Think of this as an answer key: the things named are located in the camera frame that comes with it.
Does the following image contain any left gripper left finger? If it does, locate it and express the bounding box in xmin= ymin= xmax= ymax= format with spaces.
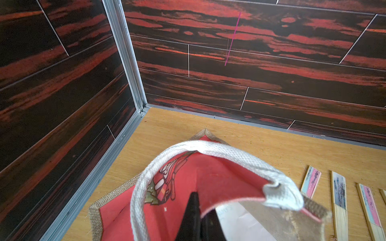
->
xmin=175 ymin=192 xmax=201 ymax=241

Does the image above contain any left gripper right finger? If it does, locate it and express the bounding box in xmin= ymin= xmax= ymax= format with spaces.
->
xmin=201 ymin=209 xmax=226 ymax=241

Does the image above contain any folding fan grey print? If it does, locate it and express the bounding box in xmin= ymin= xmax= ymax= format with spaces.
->
xmin=331 ymin=171 xmax=349 ymax=241

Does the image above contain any folding fan pink tassel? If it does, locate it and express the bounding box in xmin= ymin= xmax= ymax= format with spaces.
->
xmin=356 ymin=183 xmax=386 ymax=241

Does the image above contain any folding fan purple print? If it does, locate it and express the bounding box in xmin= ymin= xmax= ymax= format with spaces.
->
xmin=379 ymin=189 xmax=386 ymax=203

